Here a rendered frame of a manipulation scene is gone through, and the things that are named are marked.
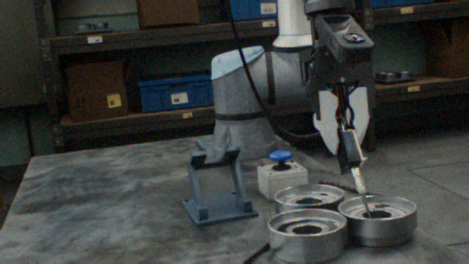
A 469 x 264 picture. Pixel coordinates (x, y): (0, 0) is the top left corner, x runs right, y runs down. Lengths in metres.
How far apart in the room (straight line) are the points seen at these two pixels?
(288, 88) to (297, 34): 0.11
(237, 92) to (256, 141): 0.11
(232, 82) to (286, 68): 0.12
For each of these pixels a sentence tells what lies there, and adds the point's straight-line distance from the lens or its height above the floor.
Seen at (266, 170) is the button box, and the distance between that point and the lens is 1.12.
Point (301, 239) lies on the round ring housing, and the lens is 0.83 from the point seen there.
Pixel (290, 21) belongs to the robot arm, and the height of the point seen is 1.08.
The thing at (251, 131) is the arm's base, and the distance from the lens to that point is 1.39.
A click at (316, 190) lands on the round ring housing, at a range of 1.03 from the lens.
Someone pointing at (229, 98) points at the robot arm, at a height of 0.93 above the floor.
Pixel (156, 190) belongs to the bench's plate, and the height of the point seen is 0.80.
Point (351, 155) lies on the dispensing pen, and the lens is 0.89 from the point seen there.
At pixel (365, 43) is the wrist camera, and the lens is 0.83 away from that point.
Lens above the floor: 1.13
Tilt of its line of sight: 12 degrees down
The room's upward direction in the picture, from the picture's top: 5 degrees counter-clockwise
